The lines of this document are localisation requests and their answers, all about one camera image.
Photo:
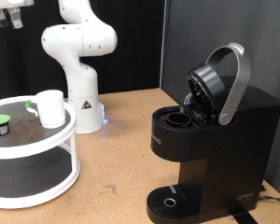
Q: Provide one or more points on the black curtain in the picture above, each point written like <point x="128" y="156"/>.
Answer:
<point x="137" y="46"/>

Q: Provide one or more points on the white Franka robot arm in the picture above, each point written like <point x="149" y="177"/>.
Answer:
<point x="81" y="84"/>

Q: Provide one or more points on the white mug with green tape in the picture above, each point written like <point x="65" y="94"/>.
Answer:
<point x="51" y="109"/>

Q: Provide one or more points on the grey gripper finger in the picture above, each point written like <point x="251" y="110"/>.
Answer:
<point x="15" y="18"/>
<point x="1" y="18"/>

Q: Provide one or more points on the black Keurig coffee machine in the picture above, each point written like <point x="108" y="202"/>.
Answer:
<point x="227" y="155"/>

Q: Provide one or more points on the grey partition panel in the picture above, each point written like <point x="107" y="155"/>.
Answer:
<point x="208" y="25"/>

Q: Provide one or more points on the green lid coffee pod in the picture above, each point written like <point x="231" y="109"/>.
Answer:
<point x="0" y="119"/>

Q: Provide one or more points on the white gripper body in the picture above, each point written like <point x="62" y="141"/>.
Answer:
<point x="9" y="3"/>

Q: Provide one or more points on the white two-tier turntable rack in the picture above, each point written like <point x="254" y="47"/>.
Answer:
<point x="37" y="146"/>

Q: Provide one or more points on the black tape strip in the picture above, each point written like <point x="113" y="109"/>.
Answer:
<point x="244" y="217"/>

